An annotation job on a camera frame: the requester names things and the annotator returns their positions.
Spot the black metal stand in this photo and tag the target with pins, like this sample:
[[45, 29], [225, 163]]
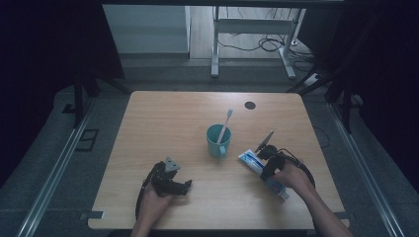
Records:
[[78, 98], [346, 108]]

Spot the person's left hand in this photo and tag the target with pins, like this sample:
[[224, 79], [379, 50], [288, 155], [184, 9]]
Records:
[[154, 204]]

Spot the metal floor rail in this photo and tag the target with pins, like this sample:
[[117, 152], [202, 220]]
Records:
[[362, 171], [52, 177]]

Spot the white power strip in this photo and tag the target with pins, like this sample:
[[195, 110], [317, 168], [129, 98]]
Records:
[[312, 79]]

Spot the person's right hand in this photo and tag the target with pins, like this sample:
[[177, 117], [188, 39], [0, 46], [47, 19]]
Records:
[[291, 177]]

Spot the grey tape strip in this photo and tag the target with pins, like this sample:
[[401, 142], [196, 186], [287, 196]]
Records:
[[94, 215], [342, 216]]

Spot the teal cup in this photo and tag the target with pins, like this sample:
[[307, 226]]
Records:
[[217, 144]]

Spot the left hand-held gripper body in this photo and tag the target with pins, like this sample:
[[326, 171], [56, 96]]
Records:
[[166, 179]]

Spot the dark curtain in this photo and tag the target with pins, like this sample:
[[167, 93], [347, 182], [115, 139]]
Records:
[[388, 82]]

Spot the blue and white toothpaste tube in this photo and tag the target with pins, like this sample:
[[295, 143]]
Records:
[[253, 162]]

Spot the white toothbrush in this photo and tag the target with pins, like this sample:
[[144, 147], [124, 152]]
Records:
[[226, 123]]

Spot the white metal desk frame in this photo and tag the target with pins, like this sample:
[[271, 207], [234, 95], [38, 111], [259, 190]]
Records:
[[253, 25]]

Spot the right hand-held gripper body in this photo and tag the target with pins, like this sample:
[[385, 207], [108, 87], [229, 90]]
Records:
[[268, 152]]

